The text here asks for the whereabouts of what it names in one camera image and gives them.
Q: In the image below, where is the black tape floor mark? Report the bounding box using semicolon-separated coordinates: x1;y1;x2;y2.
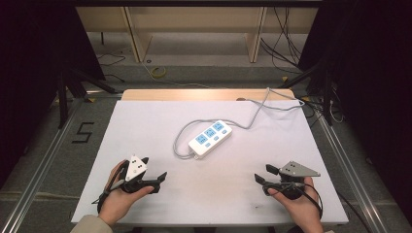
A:
71;121;95;145

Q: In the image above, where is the black floor cables bundle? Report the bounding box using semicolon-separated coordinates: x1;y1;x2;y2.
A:
259;7;309;70

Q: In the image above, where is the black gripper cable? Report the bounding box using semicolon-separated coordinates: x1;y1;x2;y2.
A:
91;160;129;215
262;182;325;221

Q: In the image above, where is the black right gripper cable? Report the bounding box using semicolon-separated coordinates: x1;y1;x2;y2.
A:
262;182;325;221

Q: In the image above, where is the white power strip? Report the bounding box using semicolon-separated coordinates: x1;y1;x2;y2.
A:
172;86;306;160
188;119;233;160

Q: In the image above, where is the person's right hand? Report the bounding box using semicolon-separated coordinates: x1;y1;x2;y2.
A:
267;177;325;233

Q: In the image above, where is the black curtain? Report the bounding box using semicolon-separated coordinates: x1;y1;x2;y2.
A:
0;0;106;188
297;0;412;224

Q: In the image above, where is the thin black floor cable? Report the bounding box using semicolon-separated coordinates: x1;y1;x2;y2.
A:
96;52;127;83

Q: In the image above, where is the black metal tripod stand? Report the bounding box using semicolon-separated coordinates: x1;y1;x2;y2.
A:
56;62;119;129
277;56;336;126

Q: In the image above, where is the yellow tape roll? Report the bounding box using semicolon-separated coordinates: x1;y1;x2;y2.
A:
152;66;167;79

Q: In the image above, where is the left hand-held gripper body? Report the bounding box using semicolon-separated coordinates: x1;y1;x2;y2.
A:
120;154;161;195

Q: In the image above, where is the pale yellow floor cable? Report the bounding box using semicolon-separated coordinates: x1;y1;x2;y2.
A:
141;61;212;89

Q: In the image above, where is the light wooden shelf unit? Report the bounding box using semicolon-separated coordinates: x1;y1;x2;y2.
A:
76;6;320;64

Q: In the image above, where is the person's left hand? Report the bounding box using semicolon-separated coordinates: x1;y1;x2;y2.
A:
98;159;155;227

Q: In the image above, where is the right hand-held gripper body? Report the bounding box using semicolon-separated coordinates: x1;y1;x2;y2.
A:
262;160;322;200

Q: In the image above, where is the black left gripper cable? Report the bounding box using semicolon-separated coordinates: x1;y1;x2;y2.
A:
91;160;129;215

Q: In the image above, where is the white table cover sheet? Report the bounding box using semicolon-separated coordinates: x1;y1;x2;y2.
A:
71;99;350;226

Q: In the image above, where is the aluminium floor rail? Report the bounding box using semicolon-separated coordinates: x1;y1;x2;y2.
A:
315;111;390;233
0;96;86;233

